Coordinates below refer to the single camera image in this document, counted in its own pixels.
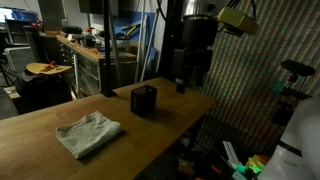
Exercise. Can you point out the black case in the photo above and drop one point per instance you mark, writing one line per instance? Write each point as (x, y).
(71, 29)

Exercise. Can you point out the blue wall panel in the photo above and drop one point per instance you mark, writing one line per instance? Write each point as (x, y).
(120, 20)

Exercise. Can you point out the round wooden stool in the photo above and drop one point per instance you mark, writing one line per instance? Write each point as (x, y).
(46, 69)

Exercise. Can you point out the black metal table frame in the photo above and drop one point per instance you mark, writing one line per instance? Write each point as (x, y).
(193, 136)

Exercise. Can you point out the small red object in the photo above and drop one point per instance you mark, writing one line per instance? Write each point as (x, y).
(52, 63)

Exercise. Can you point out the wooden workbench with drawers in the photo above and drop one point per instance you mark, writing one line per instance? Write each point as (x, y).
(86, 63)

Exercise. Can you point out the black mesh box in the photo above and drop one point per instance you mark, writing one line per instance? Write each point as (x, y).
(143, 101)

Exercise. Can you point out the green yellow plastic toy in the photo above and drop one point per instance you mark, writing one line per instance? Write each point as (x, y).
(255, 165)

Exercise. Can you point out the black vertical pole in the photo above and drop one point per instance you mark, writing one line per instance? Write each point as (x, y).
(107, 50)

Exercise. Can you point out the white flat strip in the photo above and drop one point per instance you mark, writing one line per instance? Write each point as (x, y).
(230, 151)

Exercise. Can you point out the black camera on stand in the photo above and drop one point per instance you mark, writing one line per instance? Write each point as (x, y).
(297, 67)

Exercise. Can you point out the small orange tool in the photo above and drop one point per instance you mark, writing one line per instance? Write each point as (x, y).
(216, 169)

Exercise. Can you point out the white woven towel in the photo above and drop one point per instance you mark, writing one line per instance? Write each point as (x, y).
(86, 133)

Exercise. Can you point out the tan wrist camera box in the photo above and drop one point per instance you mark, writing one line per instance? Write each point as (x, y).
(235, 18)

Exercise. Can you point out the dark wall screen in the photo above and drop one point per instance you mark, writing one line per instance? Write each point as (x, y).
(90, 6)

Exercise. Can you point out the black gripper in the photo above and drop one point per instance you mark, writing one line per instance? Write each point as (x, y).
(199, 33)

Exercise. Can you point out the grey mesh office chair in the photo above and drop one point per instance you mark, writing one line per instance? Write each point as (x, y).
(18, 56)

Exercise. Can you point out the lit computer monitor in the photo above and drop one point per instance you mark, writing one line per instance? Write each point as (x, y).
(16, 15)

